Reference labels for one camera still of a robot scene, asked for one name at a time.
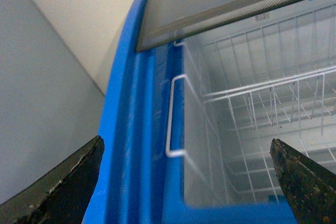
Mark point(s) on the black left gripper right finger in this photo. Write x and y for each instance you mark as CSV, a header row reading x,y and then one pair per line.
x,y
308,187

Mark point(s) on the white blue chest freezer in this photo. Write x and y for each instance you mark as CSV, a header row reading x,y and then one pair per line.
x,y
138,181

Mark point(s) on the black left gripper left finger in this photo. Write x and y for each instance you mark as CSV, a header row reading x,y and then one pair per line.
x,y
63,194

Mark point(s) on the white wire freezer basket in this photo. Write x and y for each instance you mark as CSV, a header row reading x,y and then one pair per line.
x,y
242,86

